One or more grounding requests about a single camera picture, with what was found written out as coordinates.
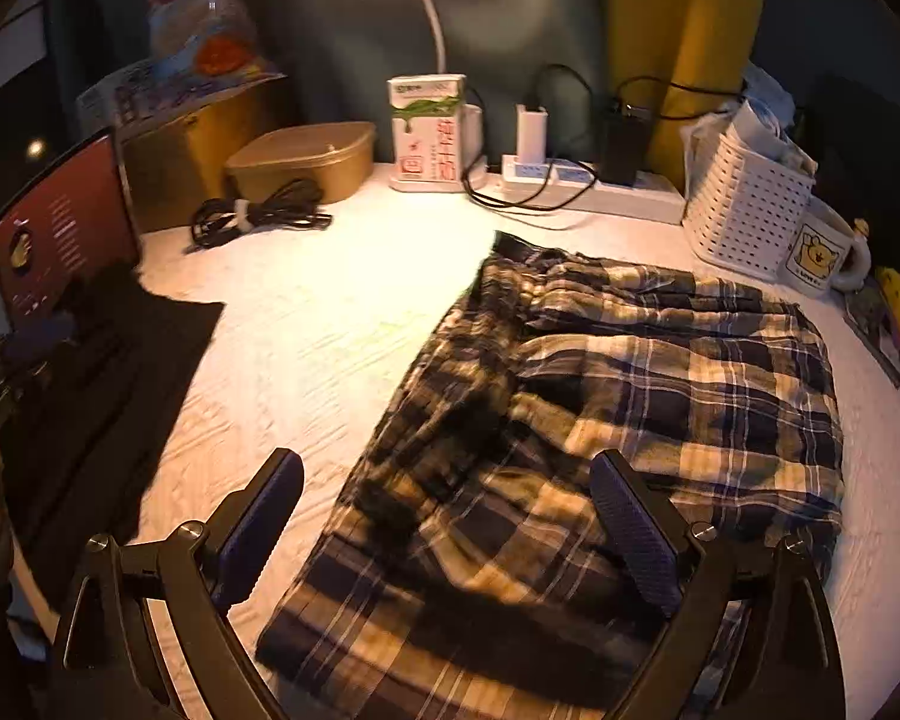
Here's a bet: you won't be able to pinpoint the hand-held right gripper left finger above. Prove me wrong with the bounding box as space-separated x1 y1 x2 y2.
49 448 305 720

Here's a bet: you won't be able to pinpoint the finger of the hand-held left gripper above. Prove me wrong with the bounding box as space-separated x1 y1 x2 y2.
0 315 76 370

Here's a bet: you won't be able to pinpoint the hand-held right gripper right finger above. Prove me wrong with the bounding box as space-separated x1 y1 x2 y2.
591 450 845 720

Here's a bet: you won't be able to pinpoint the black garment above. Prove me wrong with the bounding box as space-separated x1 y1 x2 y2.
0 262 226 601

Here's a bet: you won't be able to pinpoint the plaid pants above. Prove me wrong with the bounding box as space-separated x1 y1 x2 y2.
255 231 845 720

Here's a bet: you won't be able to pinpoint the tablet with red screen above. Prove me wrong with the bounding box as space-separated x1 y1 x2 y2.
0 127 142 338

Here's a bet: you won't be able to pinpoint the brown cardboard box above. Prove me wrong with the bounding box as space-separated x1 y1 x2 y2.
120 82 271 233

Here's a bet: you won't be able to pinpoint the small printed box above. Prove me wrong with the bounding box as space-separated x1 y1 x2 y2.
75 75 121 137

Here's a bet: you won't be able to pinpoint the brown lidded food container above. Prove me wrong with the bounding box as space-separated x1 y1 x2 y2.
225 121 377 203

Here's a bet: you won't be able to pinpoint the white power strip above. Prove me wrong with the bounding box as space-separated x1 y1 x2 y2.
501 154 683 224

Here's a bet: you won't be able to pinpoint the white bear mug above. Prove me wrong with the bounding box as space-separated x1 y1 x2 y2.
780 202 871 293

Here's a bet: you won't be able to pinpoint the white plastic basket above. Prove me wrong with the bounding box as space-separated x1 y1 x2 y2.
681 101 818 282

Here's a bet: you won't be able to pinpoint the large snack bag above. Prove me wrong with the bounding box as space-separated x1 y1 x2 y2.
112 0 287 127

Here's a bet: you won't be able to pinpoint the black charger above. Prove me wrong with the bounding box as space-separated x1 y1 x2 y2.
598 106 650 187

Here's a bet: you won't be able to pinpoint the white charger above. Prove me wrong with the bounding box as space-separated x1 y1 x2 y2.
516 103 548 162

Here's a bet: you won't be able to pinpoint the white green milk carton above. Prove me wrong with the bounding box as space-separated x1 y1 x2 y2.
387 73 467 185

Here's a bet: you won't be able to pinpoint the crumpled white plastic bags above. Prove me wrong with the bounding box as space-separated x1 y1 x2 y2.
682 60 811 166

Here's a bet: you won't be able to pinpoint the white desk lamp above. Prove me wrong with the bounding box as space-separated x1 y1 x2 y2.
388 0 488 194

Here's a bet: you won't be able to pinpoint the yellow curtain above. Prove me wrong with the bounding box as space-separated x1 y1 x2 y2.
604 0 773 125

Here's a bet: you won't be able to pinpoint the coiled black cable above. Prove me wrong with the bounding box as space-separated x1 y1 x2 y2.
190 178 332 248

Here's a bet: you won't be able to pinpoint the black charger cable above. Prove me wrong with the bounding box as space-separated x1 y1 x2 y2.
611 75 743 121
465 64 597 212

